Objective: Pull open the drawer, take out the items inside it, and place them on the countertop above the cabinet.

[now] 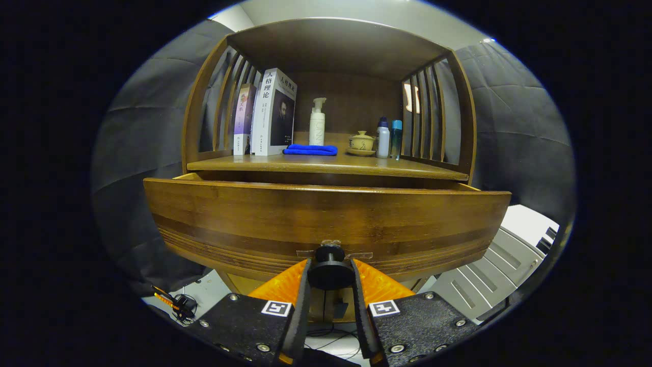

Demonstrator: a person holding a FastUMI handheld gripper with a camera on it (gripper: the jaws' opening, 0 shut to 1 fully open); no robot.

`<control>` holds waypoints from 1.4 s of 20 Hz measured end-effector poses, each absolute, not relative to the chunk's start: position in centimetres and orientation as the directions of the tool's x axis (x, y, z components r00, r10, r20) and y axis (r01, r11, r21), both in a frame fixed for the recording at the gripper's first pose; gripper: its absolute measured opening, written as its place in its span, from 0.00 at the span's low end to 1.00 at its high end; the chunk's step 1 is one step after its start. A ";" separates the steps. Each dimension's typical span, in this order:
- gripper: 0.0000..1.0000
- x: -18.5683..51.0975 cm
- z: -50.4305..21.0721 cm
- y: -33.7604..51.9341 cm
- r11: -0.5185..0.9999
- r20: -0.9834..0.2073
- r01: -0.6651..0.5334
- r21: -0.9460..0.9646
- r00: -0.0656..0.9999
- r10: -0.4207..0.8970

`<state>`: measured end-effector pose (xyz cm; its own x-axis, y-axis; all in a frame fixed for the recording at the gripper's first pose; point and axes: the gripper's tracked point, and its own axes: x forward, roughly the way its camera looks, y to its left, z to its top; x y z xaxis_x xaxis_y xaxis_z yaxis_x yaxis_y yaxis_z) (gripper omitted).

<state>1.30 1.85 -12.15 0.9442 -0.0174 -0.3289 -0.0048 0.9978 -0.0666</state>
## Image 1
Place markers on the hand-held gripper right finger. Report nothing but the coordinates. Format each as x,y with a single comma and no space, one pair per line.
360,316

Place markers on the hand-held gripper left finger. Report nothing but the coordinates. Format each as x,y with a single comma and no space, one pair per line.
300,316

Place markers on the brown wooden drawer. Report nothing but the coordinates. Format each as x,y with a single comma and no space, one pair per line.
254,214

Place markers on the white drawer unit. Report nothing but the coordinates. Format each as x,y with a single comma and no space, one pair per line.
484,275

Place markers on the wooden countertop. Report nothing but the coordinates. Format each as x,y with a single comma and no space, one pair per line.
331,163

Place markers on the brown wooden cabinet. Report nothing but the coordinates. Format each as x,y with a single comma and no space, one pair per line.
336,46

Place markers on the orange black floor tool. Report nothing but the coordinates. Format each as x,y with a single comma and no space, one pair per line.
175,305

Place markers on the blue folded cloth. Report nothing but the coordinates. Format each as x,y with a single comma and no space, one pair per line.
310,150

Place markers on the yellow lidded teacup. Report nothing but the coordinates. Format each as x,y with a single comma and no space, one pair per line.
361,141

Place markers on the white bottle blue cap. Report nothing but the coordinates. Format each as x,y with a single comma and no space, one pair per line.
383,140

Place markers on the slim teal bottle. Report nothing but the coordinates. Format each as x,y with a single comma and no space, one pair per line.
396,137

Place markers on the white pump bottle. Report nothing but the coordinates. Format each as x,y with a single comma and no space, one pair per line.
317,127

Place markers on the purple spine book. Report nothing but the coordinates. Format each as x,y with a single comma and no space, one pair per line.
244,117

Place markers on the large white portrait book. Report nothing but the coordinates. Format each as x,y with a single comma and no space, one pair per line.
267,112

